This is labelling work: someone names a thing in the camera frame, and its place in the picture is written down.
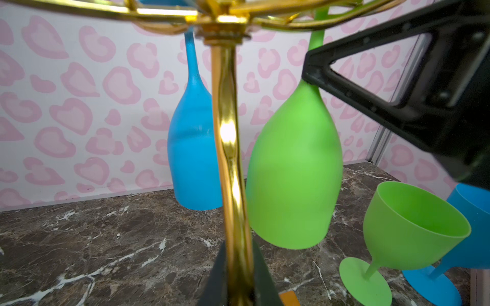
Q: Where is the green wine glass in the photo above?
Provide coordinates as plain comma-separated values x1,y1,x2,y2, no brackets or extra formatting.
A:
339,181,472,305
245,5,344,251

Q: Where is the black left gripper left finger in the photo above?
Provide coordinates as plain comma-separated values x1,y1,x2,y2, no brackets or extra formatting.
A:
197,242,228,306

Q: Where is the gold wire rack wooden base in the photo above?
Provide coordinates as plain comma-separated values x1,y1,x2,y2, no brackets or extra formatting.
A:
22,1,398,305

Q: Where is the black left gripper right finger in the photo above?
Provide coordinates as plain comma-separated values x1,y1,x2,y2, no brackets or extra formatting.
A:
252,240,283,306

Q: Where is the blue wine glass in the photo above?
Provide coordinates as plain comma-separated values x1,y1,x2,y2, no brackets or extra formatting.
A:
167,31,222,210
403,184,489,305

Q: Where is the pink pencil case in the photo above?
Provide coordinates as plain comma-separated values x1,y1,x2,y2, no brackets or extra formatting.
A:
470,269,490,306

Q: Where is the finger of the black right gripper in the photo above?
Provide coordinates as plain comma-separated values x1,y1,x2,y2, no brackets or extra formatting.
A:
302,1,463,151

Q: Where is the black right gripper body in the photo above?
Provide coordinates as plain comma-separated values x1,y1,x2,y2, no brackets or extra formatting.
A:
398,1,489,189

